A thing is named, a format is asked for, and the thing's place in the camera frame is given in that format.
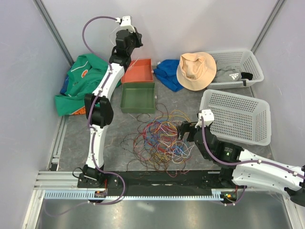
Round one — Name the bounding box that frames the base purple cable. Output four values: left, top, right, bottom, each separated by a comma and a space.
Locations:
43, 176, 126, 217
220, 183, 246, 207

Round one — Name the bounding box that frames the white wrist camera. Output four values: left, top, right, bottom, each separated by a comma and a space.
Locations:
195, 109, 214, 128
115, 15, 132, 27

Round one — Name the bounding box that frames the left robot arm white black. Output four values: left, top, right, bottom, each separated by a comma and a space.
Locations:
77, 26, 142, 188

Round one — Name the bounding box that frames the left aluminium frame post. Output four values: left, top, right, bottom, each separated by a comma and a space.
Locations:
33, 0, 74, 66

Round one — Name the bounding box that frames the white plastic basket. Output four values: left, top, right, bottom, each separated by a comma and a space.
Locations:
207, 49, 264, 90
199, 89, 272, 146

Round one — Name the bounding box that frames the near white plastic basket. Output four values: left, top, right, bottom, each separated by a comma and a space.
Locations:
199, 89, 272, 146

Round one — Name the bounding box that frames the grey adidas garment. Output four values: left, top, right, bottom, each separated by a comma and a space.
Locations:
213, 63, 253, 83

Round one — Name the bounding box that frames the peach bucket hat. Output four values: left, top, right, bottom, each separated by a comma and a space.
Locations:
176, 52, 217, 91

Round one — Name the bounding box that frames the far white plastic basket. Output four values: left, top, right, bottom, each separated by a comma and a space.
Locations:
207, 49, 264, 90

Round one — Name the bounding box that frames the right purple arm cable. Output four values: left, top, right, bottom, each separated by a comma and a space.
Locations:
200, 116, 305, 178

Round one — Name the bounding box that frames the aluminium frame post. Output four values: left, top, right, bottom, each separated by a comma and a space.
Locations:
251, 0, 286, 54
33, 0, 74, 66

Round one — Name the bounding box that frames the blue cloth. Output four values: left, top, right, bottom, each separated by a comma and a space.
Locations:
153, 59, 183, 92

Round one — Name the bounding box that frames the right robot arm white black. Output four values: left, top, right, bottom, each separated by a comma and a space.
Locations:
177, 121, 305, 206

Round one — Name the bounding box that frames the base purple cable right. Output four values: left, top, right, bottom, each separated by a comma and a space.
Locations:
220, 183, 246, 207

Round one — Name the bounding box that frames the colourful wire bundle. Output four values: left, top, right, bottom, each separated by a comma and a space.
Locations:
120, 103, 193, 178

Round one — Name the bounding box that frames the orange plastic tray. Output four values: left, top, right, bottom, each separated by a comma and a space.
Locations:
121, 59, 153, 84

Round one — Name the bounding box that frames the green jacket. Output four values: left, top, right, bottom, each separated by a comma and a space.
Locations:
55, 53, 124, 116

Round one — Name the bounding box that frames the right aluminium frame post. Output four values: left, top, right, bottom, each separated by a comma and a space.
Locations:
251, 0, 286, 54

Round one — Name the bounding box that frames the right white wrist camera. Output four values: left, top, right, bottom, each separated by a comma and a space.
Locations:
195, 109, 214, 128

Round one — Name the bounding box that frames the light blue cable duct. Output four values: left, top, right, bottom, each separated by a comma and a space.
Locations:
44, 190, 225, 201

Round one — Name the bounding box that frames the green plastic tray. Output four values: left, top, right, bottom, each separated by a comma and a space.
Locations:
120, 82, 155, 114

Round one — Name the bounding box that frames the white wire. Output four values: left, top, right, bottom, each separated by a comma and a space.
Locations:
108, 26, 140, 71

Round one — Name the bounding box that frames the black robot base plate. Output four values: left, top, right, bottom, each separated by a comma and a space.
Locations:
77, 170, 235, 196

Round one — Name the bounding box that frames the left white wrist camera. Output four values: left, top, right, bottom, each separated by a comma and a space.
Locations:
115, 15, 132, 27

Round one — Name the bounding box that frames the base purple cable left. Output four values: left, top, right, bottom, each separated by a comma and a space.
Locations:
43, 176, 126, 217

